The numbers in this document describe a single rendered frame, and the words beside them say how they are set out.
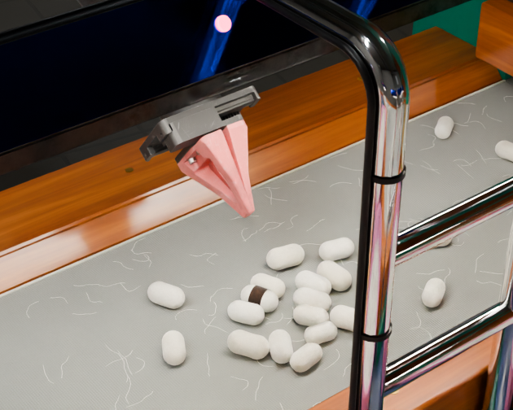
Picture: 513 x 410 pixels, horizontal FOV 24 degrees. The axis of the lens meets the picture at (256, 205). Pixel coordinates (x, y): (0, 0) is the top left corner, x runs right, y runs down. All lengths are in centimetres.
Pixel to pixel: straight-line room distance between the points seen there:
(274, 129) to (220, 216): 14
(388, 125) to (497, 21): 65
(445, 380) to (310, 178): 34
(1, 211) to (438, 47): 58
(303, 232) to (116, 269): 19
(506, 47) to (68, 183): 50
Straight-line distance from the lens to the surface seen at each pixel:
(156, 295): 107
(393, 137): 72
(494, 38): 136
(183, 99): 78
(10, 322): 109
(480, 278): 113
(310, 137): 128
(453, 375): 99
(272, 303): 106
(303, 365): 101
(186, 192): 120
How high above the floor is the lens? 144
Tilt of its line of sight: 36 degrees down
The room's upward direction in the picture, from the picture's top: straight up
